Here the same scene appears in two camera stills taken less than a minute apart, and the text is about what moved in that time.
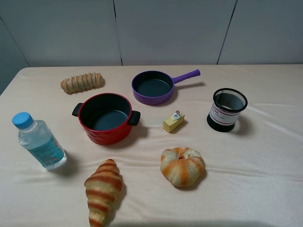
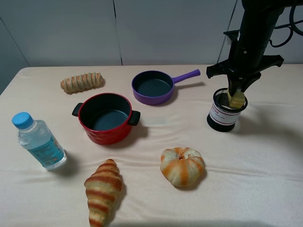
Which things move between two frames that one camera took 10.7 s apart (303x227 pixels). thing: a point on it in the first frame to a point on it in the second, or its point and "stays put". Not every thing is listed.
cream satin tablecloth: x=154 y=145 stays put
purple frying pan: x=156 y=88 stays put
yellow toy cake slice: x=173 y=122 to x=238 y=100
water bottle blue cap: x=36 y=136 stays put
